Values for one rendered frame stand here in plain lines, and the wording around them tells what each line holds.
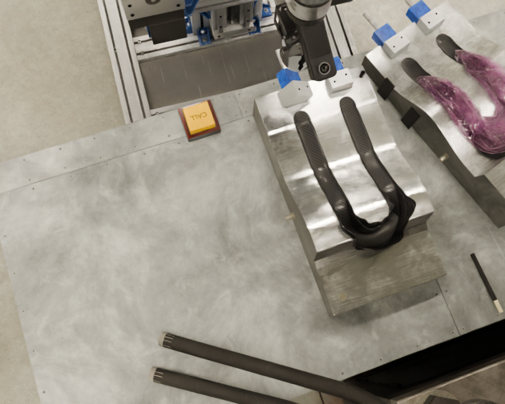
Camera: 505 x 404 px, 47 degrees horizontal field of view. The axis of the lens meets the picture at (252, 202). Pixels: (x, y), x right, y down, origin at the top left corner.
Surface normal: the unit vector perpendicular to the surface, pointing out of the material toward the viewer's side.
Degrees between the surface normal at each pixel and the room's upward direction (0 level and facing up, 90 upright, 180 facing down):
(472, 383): 0
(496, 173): 0
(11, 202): 0
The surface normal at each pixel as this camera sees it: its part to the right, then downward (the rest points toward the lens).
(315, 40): 0.23, 0.24
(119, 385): 0.04, -0.25
